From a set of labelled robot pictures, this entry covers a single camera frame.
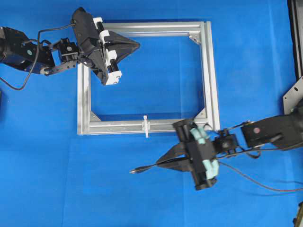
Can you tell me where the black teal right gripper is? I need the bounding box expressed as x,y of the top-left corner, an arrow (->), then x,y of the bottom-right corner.
156,119 -> 218,191

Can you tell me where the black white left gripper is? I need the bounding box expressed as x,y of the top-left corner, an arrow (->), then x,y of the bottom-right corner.
71,7 -> 141,86

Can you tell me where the black usb cable wire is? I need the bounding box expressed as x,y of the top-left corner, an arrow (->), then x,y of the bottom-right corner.
129,160 -> 303,192

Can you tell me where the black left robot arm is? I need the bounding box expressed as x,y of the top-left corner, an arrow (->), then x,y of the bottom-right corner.
0,7 -> 140,86

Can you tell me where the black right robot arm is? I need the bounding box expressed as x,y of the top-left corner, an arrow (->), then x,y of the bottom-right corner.
155,110 -> 303,190

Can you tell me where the white zip tie loop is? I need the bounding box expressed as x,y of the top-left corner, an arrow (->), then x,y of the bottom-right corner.
142,115 -> 150,138

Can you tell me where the blue table mat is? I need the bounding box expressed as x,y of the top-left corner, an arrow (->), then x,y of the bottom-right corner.
0,0 -> 303,227

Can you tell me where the black metal stand right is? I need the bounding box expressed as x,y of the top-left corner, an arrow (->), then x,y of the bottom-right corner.
287,0 -> 303,80

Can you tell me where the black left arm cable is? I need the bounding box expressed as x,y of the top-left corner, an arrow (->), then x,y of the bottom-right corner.
0,22 -> 76,91

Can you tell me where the aluminium extrusion frame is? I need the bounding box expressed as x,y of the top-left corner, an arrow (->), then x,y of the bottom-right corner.
77,21 -> 220,135

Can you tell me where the grey metal bracket plate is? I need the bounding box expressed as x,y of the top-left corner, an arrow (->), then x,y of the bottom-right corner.
283,77 -> 303,114

